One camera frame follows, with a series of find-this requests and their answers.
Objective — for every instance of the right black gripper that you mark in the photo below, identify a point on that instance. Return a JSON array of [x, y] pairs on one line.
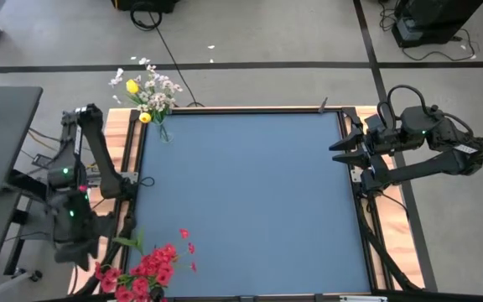
[[384, 136]]

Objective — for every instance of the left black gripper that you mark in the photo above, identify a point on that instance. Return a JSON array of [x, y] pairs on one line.
[[74, 222]]

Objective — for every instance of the yellow artificial tulip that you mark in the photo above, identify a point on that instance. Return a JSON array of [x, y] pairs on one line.
[[145, 118], [132, 86]]

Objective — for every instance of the white large-blossom flower sprig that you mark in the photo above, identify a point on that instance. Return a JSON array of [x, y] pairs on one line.
[[118, 74]]

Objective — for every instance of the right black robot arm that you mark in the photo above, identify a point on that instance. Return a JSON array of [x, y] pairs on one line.
[[426, 168]]

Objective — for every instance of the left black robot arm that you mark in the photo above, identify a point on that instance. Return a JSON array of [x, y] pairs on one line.
[[99, 155]]

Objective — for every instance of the black caster wheel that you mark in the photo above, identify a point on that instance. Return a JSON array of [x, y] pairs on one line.
[[36, 275]]

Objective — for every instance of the blue table mat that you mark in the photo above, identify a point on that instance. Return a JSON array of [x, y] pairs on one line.
[[308, 209]]

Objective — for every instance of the black desk leg beam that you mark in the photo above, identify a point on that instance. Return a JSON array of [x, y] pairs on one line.
[[23, 184]]

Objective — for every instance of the black power adapter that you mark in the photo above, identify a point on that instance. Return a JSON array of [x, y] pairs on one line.
[[42, 160]]

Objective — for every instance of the black equipment case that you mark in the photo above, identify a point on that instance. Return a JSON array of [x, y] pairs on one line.
[[434, 17]]

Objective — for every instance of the black box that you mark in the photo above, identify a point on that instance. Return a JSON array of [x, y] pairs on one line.
[[145, 4]]

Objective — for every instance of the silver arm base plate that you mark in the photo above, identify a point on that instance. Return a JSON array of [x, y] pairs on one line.
[[131, 177], [354, 176]]

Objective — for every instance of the white frame bracket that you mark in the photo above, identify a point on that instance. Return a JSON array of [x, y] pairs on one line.
[[363, 298]]

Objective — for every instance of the black aluminium table frame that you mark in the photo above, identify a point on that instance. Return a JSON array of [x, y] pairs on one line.
[[300, 298]]

